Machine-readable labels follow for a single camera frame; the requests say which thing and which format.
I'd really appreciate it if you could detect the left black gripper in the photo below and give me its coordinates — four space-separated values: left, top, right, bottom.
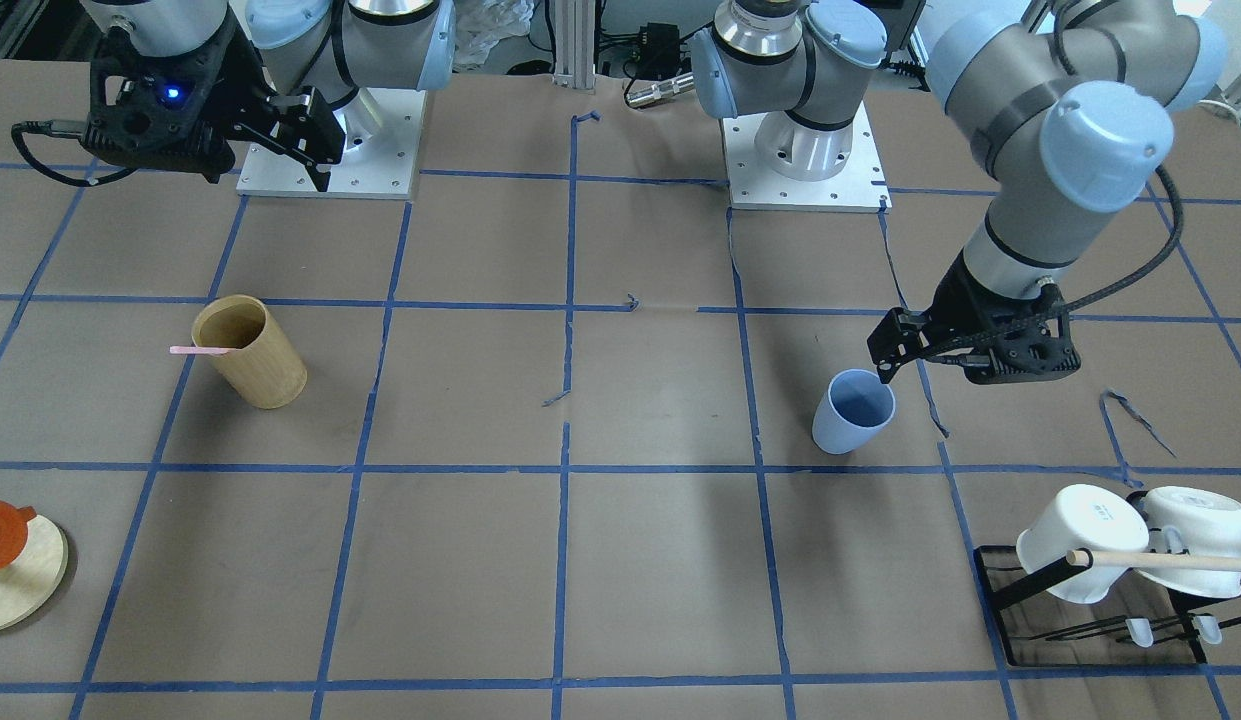
867 258 1082 386

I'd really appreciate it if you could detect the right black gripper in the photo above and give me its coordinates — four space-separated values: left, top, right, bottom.
79 26 345 191

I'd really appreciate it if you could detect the light blue plastic cup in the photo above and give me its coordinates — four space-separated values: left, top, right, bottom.
812 369 896 456

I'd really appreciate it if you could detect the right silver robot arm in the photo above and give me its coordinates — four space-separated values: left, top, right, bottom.
77 1 455 200

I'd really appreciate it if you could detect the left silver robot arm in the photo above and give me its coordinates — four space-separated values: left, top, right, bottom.
688 1 1229 386

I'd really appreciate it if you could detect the bamboo cylinder holder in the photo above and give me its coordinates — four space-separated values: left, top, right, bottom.
191 293 308 408

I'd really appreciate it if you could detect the white mug near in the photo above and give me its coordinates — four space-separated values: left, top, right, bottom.
1016 484 1149 574

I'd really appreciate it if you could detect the white mug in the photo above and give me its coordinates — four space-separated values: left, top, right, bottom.
1137 487 1241 600
1016 484 1149 574

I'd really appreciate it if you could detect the white mug far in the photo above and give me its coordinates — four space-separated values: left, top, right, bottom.
1137 487 1241 600

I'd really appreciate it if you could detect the orange mug on stand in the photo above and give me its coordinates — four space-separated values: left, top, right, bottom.
0 500 38 570

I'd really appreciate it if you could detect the wooden mug tree stand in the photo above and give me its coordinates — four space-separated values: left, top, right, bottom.
0 515 69 632

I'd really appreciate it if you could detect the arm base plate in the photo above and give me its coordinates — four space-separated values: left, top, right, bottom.
236 88 427 200
721 106 894 214

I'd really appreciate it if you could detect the wooden rack handle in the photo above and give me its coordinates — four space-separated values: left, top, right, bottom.
1064 547 1241 574

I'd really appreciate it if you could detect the black wire cup rack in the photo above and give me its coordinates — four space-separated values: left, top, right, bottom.
975 489 1241 667

